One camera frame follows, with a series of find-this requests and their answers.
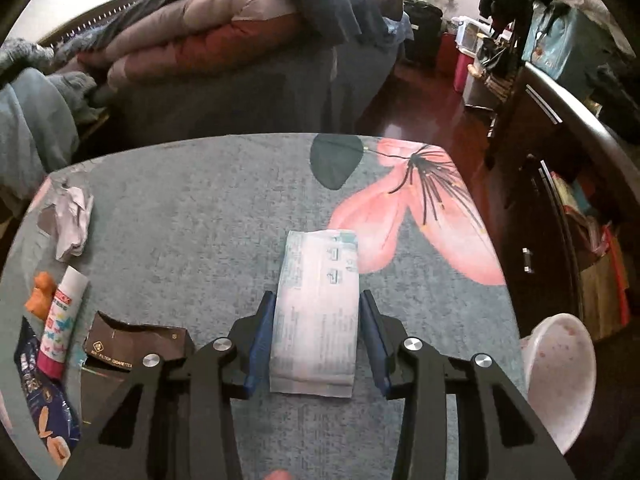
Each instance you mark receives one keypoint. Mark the red box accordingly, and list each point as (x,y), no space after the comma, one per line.
(448,52)

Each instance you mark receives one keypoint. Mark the wooden headboard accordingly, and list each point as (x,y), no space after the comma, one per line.
(95,15)

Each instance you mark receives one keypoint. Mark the blue snack packet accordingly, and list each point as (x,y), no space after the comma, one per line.
(42,410)

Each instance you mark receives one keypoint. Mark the white pink speckled waste bin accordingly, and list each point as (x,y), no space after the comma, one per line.
(555,375)

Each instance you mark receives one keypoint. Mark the black suitcase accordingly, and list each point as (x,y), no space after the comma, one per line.
(422,32)

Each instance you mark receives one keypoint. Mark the crumpled white tissue paper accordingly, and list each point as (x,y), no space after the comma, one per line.
(72,220)

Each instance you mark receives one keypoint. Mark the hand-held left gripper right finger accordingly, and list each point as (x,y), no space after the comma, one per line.
(372,340)

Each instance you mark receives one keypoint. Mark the pink container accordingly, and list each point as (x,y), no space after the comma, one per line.
(462,72)

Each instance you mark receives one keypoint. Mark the grey floral tablecloth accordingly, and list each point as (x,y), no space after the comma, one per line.
(200,210)

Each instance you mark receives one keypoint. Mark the grey blue blanket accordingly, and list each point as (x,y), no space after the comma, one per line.
(30,120)

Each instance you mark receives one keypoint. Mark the person's left hand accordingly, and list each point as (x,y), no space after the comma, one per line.
(277,476)

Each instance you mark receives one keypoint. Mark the white storage box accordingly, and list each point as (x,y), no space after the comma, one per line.
(471,35)

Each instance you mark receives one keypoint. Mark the dark wooden cabinet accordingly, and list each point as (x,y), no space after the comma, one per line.
(530,130)

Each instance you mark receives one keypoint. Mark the white wet wipe packet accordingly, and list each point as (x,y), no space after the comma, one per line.
(315,310)

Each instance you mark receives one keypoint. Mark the bed with dark grey sheet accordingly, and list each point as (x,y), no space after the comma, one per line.
(250,95)

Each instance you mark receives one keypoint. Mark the black handbag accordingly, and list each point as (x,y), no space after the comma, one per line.
(492,55)

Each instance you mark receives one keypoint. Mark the stack of books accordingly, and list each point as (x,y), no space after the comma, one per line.
(595,250)

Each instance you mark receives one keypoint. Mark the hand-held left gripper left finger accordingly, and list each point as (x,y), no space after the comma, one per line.
(260,340)

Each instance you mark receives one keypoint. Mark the small orange object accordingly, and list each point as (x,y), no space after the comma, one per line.
(40,295)

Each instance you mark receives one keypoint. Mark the pink and red quilt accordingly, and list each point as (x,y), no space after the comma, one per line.
(200,25)

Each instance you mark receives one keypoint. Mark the white pink glue stick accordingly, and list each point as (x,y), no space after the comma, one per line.
(60,320)

